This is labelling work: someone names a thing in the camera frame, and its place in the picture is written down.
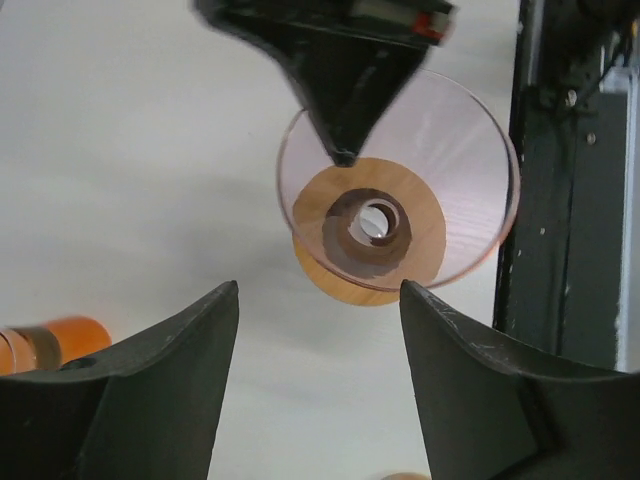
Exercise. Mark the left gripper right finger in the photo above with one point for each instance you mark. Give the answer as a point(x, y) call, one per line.
point(492, 407)

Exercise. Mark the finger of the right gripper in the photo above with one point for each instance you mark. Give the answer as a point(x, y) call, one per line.
point(346, 61)

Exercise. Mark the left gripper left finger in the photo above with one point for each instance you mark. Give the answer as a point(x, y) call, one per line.
point(147, 407)

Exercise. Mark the pink glass dripper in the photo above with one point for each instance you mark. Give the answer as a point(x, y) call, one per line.
point(444, 133)

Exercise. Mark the orange glass carafe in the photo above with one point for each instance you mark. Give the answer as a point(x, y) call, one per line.
point(52, 344)

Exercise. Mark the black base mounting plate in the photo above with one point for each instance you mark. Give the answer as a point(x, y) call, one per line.
point(568, 272)

